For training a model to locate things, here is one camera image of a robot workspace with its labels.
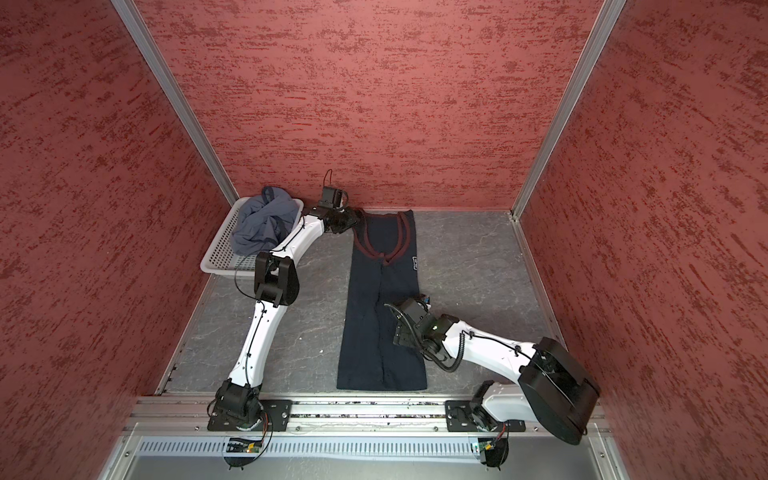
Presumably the navy tank top red trim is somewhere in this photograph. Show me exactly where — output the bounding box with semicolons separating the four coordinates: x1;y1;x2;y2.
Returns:
336;210;428;392

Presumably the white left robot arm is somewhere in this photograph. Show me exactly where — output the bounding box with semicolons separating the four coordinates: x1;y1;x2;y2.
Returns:
207;206;361;432

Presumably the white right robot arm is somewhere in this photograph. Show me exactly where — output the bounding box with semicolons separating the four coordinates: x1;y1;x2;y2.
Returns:
387;301;600;445

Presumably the grey-blue tank top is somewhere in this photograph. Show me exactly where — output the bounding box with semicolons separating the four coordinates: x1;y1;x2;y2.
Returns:
230;186;299;257

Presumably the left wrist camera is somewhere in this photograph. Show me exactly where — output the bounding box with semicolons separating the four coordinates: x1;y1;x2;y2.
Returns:
318;186;347;209

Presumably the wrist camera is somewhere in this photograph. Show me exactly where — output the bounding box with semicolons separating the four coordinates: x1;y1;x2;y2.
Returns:
318;186;347;209
399;295;430;324

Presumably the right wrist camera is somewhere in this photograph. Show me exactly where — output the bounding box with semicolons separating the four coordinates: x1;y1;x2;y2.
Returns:
399;295;430;324

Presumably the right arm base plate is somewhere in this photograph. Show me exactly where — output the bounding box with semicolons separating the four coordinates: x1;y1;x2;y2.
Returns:
444;400;526;434

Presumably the right circuit board with wires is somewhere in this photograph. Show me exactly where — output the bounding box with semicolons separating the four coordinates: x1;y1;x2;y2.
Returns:
477;437;509;469

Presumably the circuit board with wires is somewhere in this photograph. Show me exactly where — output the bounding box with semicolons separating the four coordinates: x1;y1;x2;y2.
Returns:
223;437;265;469
477;437;509;469

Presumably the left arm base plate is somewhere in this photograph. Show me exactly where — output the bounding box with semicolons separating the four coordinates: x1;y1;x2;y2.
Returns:
206;399;293;433

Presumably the left circuit board with wires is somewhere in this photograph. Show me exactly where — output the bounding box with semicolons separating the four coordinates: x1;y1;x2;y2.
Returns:
223;437;265;469

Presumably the aluminium front rail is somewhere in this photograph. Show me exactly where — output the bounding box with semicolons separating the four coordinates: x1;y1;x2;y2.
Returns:
122;394;610;436

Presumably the slotted white cable duct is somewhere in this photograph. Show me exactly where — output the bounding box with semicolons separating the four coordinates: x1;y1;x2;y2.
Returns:
136;436;479;462

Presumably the aluminium corner post left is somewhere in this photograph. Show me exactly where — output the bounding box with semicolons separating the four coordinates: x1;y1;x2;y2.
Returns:
111;0;239;205

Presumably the aluminium corner post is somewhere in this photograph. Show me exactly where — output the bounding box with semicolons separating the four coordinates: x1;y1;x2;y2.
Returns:
511;0;626;222
111;0;239;205

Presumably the aluminium corner post right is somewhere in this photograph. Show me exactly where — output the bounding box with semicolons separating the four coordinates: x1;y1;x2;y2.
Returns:
511;0;626;222

